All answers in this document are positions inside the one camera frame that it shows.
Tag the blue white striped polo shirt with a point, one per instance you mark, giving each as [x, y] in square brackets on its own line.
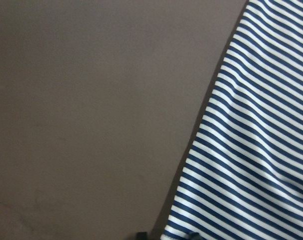
[243, 176]

